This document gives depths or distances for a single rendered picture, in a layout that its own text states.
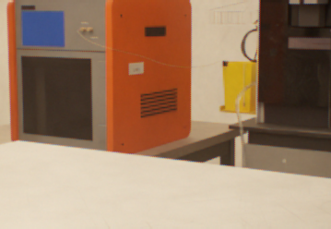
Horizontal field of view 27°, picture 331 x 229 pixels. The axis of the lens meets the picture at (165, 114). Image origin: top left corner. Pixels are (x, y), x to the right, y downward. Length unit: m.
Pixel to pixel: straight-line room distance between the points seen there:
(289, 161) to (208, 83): 1.51
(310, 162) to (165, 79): 0.51
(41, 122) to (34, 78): 0.12
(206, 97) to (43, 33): 1.81
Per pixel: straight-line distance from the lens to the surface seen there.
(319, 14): 2.13
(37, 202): 0.72
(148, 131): 1.98
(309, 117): 2.25
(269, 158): 2.21
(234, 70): 2.33
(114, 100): 1.83
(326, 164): 2.15
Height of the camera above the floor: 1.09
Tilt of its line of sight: 8 degrees down
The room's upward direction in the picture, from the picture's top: straight up
